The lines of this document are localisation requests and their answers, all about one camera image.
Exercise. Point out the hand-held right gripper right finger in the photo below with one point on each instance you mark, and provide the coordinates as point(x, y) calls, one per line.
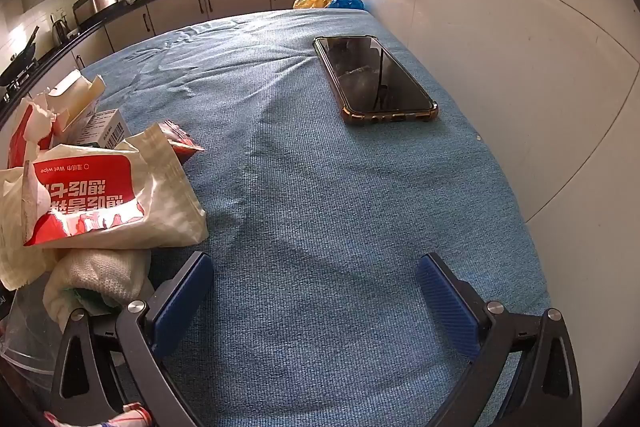
point(447, 312)

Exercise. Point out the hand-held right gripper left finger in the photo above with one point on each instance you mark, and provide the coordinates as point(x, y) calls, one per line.
point(182, 302)

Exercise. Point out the small red sachet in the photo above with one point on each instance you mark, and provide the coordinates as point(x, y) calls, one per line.
point(182, 144)

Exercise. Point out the small white barcode box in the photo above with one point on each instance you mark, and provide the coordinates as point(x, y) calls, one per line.
point(107, 129)

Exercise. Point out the white knitted cloth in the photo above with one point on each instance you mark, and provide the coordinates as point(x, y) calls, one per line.
point(100, 272)

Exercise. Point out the white red wet wipe packet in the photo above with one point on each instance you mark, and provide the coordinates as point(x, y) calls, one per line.
point(165, 197)

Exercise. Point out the clear plastic bag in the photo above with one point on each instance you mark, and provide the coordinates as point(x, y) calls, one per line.
point(25, 342)

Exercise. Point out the blue tablecloth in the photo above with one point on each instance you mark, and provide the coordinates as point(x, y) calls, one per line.
point(310, 187)

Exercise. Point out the torn red white carton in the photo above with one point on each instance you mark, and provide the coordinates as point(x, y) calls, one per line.
point(27, 132)

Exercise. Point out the torn cream cardboard box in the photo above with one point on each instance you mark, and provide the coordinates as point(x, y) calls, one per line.
point(75, 94)

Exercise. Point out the black smartphone in clear case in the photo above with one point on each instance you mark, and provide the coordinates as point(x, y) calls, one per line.
point(370, 77)

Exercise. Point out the gas stove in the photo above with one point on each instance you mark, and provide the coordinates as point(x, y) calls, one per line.
point(17, 84)

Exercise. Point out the black wok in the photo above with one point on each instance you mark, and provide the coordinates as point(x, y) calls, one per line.
point(17, 62)

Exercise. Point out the steel rice cooker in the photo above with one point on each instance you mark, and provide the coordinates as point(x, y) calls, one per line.
point(97, 2)

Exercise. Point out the blue plastic bag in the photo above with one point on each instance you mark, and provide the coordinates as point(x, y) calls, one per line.
point(350, 1)

